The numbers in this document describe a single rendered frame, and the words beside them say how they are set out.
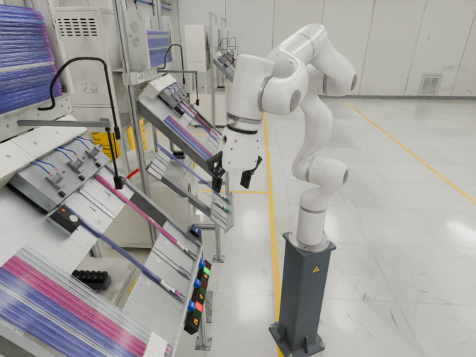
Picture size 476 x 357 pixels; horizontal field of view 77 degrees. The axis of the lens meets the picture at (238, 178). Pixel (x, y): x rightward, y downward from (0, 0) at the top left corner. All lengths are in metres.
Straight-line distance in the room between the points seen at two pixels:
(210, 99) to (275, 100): 4.92
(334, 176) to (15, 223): 1.05
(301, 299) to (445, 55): 8.68
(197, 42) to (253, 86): 4.83
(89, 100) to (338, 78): 1.57
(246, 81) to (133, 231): 1.95
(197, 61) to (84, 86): 3.55
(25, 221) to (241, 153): 0.62
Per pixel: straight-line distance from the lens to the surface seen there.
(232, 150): 0.70
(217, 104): 5.54
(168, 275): 1.18
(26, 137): 1.09
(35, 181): 1.01
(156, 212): 1.33
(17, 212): 1.01
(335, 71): 1.03
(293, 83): 0.66
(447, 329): 2.35
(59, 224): 1.02
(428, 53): 9.51
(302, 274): 1.48
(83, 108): 2.18
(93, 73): 2.09
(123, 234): 2.51
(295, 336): 1.80
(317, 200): 1.30
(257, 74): 0.67
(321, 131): 1.15
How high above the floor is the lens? 1.58
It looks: 26 degrees down
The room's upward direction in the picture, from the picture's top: straight up
